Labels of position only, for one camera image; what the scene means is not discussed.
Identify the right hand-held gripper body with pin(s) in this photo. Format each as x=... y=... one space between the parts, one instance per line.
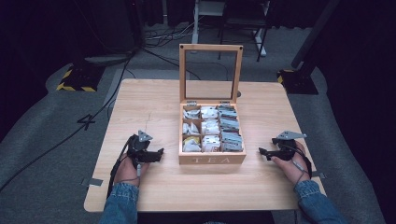
x=287 y=149

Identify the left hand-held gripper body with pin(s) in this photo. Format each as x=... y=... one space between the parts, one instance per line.
x=137 y=148

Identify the person's right hand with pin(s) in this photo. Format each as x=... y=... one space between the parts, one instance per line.
x=294 y=169

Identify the person's left hand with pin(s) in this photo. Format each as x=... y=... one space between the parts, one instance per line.
x=127 y=172

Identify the wooden tea box with lid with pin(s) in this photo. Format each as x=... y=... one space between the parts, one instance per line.
x=186 y=159

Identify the yellow tea bag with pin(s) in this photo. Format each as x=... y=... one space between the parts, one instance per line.
x=190 y=143

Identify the grey tape piece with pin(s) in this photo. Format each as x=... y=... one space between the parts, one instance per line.
x=319 y=175
x=95 y=182

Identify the white crumpled tea bag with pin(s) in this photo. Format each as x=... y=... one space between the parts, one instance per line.
x=191 y=114
x=190 y=128

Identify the stack of grey tea packets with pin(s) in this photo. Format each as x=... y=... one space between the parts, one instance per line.
x=231 y=132

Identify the group of white tea packets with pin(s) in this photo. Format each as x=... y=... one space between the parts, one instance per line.
x=210 y=127

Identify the black yellow striped stand base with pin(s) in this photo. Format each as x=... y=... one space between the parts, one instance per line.
x=299 y=83
x=81 y=79

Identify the black slanted stand pole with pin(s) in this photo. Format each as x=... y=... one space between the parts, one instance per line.
x=314 y=31

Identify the black metal stand frame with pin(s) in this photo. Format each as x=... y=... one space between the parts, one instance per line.
x=263 y=43

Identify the white metal desk frame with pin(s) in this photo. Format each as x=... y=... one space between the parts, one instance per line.
x=195 y=28

